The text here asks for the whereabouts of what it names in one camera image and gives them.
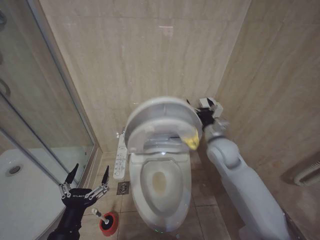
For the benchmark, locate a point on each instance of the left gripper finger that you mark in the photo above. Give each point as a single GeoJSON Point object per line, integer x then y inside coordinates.
{"type": "Point", "coordinates": [106, 177]}
{"type": "Point", "coordinates": [72, 176]}

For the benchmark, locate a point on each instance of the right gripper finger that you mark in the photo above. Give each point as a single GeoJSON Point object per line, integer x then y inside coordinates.
{"type": "Point", "coordinates": [217, 110]}
{"type": "Point", "coordinates": [193, 108]}

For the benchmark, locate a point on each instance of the white toilet lid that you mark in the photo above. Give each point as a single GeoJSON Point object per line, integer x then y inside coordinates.
{"type": "Point", "coordinates": [160, 110]}

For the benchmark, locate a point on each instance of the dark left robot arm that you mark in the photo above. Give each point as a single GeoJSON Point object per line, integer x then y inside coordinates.
{"type": "Point", "coordinates": [63, 235]}

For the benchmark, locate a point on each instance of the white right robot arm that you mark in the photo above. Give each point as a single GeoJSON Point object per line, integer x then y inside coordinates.
{"type": "Point", "coordinates": [240, 180]}

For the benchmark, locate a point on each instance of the white toilet seat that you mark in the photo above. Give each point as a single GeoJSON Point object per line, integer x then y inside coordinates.
{"type": "Point", "coordinates": [136, 180]}

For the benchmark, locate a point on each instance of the red toilet brush holder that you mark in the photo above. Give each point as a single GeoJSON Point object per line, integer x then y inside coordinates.
{"type": "Point", "coordinates": [110, 228]}

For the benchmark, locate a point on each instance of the white toilet bowl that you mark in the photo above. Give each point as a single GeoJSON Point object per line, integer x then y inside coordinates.
{"type": "Point", "coordinates": [160, 220]}

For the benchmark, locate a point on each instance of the metal floor drain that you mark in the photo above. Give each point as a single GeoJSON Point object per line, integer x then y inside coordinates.
{"type": "Point", "coordinates": [123, 188]}

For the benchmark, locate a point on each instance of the white bidet control panel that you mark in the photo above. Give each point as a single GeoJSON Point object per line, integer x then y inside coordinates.
{"type": "Point", "coordinates": [120, 160]}

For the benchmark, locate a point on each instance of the metal basin drain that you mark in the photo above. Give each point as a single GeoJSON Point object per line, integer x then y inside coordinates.
{"type": "Point", "coordinates": [14, 170]}

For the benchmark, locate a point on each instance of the white ribbed object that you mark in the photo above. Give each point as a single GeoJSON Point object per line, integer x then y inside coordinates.
{"type": "Point", "coordinates": [307, 176]}

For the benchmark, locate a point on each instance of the glass shower enclosure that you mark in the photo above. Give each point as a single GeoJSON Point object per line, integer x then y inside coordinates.
{"type": "Point", "coordinates": [37, 100]}

